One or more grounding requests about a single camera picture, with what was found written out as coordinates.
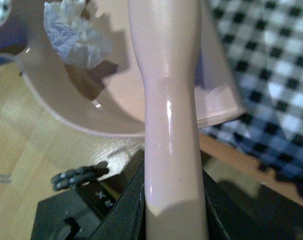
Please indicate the black white checkered blanket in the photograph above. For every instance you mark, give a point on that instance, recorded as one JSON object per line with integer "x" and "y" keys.
{"x": 263, "y": 41}

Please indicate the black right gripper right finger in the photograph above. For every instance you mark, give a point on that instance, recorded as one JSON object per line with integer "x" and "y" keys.
{"x": 225, "y": 219}

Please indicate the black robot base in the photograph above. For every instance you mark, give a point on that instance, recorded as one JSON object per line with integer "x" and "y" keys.
{"x": 73, "y": 214}

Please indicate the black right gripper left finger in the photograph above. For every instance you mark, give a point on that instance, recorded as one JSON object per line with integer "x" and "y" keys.
{"x": 127, "y": 219}

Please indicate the white paper tissue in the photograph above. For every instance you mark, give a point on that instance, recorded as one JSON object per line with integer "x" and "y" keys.
{"x": 72, "y": 36}

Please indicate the beige plastic dustpan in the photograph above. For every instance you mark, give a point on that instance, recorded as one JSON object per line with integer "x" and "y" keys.
{"x": 167, "y": 39}

